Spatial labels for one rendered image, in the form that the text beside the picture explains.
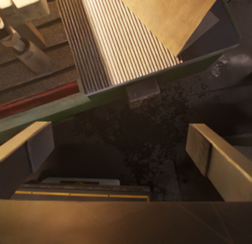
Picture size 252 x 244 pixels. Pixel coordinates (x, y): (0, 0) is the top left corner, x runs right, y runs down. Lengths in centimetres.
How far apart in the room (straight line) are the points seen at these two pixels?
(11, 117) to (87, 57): 35
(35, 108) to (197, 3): 61
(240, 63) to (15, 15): 164
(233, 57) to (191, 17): 126
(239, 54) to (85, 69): 145
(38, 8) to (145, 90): 46
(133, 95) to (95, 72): 19
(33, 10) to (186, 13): 44
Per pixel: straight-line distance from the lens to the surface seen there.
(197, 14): 59
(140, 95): 76
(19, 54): 64
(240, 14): 206
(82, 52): 72
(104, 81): 67
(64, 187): 120
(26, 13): 64
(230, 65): 179
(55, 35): 78
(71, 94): 70
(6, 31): 57
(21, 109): 77
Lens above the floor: 145
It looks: 83 degrees down
